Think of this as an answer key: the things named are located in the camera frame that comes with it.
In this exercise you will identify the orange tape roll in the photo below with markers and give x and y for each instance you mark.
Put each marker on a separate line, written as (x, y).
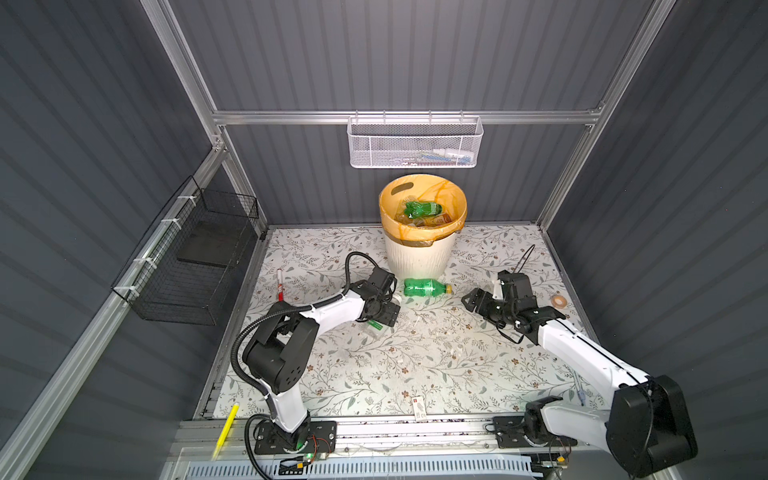
(559, 301)

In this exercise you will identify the black wire mesh basket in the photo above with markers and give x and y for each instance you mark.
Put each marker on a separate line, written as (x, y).
(195, 264)

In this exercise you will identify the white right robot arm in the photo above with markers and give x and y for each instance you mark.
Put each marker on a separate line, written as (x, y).
(645, 425)

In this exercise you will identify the green bottle yellow cap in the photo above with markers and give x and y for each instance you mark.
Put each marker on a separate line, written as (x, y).
(425, 288)

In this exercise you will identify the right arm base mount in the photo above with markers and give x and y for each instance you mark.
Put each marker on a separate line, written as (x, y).
(513, 432)

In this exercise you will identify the tubes in white basket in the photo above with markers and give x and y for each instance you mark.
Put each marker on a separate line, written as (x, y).
(447, 156)

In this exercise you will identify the orange bin liner bag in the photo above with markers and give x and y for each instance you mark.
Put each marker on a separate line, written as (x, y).
(421, 187)

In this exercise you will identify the red white marker pen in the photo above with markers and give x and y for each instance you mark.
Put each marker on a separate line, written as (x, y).
(280, 285)

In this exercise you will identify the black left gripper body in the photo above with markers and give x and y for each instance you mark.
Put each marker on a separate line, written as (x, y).
(386, 313)

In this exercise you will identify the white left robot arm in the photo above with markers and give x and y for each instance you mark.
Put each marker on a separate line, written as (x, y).
(271, 354)

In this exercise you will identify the amber bottle red label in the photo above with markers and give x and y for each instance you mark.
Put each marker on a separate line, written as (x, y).
(435, 221)

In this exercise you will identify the yellow marker pen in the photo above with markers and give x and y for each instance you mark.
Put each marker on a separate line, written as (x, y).
(222, 438)

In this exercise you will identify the white ribbed trash bin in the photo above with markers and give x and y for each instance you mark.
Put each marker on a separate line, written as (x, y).
(419, 262)

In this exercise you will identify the green crushed bottle white label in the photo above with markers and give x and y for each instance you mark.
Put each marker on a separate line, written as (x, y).
(422, 209)

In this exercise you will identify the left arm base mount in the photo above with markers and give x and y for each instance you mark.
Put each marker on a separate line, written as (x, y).
(313, 437)

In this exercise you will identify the white paper tag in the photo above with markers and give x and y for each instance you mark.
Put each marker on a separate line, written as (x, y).
(419, 409)

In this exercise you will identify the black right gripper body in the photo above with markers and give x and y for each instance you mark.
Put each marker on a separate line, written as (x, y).
(496, 310)

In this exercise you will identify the white wire mesh basket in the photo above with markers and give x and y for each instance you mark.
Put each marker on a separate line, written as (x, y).
(374, 140)

